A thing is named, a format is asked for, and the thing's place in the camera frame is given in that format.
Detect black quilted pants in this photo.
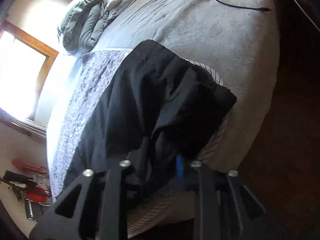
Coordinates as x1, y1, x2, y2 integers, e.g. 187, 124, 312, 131
63, 40, 236, 199

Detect grey patterned quilted bedspread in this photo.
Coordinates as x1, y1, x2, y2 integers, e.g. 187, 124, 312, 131
47, 49, 227, 237

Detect grey fleece blanket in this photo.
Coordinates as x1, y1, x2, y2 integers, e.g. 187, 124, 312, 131
95, 0, 280, 172

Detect white pleated curtain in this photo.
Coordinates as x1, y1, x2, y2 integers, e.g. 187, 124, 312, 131
1, 109, 47, 139

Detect wooden coat rack with clothes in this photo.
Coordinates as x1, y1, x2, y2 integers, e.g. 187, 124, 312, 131
1, 158, 52, 204

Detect folded grey duvet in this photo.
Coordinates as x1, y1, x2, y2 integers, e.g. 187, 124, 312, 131
57, 0, 122, 58

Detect black metal frame chair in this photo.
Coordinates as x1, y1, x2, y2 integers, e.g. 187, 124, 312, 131
24, 198, 53, 222

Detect wooden window frame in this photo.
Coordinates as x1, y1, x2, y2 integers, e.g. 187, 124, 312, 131
1, 21, 58, 119

